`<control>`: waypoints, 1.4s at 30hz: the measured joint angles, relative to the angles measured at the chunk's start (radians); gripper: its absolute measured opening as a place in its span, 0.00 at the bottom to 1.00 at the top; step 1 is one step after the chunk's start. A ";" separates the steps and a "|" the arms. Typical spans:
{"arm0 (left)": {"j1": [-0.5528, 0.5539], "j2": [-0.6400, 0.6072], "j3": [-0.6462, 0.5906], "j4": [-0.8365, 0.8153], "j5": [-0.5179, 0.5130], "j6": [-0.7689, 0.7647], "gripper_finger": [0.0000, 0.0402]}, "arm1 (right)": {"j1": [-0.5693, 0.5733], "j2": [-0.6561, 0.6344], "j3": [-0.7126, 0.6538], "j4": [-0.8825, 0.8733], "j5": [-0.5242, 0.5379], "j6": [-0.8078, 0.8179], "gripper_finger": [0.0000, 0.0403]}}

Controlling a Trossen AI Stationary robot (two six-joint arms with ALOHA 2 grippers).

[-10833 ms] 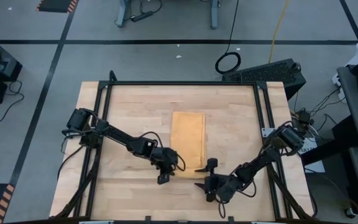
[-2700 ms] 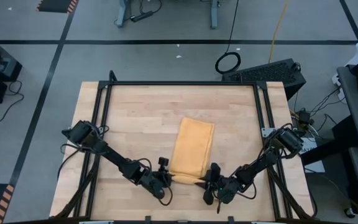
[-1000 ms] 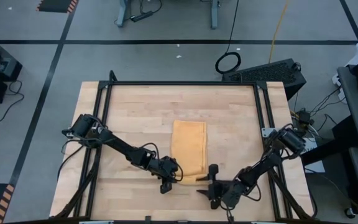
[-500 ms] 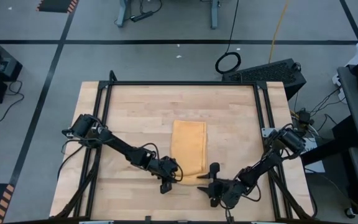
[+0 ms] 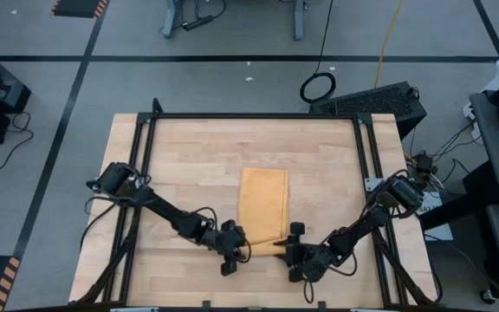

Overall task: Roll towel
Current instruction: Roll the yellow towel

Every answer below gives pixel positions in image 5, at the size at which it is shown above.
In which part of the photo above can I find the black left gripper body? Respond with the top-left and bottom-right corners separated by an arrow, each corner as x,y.
208,218 -> 250,277

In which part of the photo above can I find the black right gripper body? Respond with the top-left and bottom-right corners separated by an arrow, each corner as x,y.
284,221 -> 335,283

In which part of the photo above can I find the yellow waffle towel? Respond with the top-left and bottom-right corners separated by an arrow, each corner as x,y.
237,166 -> 290,257

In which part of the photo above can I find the white labelled box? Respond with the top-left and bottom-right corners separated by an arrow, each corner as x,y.
416,191 -> 454,243

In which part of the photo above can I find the black power adapter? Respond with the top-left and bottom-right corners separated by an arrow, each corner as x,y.
414,151 -> 435,175

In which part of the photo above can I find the black desk foot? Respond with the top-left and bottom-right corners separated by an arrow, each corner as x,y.
420,162 -> 493,231

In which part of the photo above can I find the black perforated computer tower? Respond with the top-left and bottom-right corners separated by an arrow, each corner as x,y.
308,81 -> 428,140

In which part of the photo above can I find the black caster wheel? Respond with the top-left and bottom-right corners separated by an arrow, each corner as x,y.
479,288 -> 498,305

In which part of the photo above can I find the white power strip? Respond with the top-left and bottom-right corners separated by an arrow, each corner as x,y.
462,101 -> 483,144

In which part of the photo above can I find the black power strip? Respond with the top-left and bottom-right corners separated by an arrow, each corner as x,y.
181,15 -> 215,32

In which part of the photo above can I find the grey desk leg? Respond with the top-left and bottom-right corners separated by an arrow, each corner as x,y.
159,0 -> 185,40
282,0 -> 309,42

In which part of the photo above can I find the black aluminium table frame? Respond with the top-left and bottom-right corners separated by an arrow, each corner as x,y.
69,97 -> 444,307

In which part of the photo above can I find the coiled black hanging cable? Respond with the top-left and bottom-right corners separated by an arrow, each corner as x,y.
299,0 -> 338,104

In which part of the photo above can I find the yellow hanging cable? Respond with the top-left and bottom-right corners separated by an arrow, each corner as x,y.
373,0 -> 405,89

